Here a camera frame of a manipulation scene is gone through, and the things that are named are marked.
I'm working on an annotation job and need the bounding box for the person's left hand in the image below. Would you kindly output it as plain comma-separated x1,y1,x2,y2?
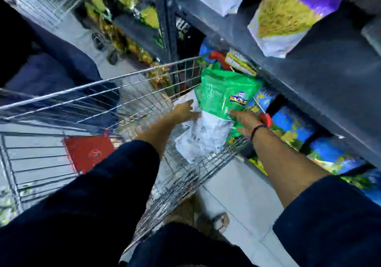
170,100,202,125

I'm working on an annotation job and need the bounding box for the person's right hand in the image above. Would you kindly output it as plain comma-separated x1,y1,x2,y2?
230,109,265,137

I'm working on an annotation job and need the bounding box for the green and white snack packet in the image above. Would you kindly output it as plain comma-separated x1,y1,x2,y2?
174,63,264,164

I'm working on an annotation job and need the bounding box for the person's right forearm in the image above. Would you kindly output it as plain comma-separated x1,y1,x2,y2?
251,126,352,211

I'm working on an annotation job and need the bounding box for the person's left forearm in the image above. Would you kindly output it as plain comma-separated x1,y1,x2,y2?
89,117,177,208

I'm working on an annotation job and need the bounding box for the black wristband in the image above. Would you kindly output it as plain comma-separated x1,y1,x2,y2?
250,124,268,142

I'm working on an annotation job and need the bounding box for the blue and yellow snack packet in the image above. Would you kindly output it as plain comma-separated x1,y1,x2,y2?
246,86,280,113
341,168,381,206
269,106,317,152
306,136,367,176

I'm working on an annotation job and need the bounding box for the yellow striped small packet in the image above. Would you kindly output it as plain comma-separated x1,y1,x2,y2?
224,50,259,77

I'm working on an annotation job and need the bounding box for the grey metal shelf rack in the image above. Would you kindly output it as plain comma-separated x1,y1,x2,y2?
113,0,381,169

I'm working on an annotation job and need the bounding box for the person's foot in sandal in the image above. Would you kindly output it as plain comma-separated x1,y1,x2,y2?
195,212,230,235

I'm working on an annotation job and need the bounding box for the red cart seat flap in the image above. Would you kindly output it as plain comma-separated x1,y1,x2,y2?
63,133,116,175

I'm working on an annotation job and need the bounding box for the purple and yellow snack packet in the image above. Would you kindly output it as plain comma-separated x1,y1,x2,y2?
248,0,381,58

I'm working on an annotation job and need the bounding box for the row of yellow green packets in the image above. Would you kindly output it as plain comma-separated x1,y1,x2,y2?
83,0,171,89

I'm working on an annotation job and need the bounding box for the person's dark trouser leg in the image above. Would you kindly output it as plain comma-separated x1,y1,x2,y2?
127,222,258,267

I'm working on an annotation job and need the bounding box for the green yellow packet in cart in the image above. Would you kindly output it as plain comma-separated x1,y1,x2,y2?
0,186,32,226

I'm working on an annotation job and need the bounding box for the metal wire shopping cart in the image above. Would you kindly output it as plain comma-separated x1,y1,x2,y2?
0,55,252,254

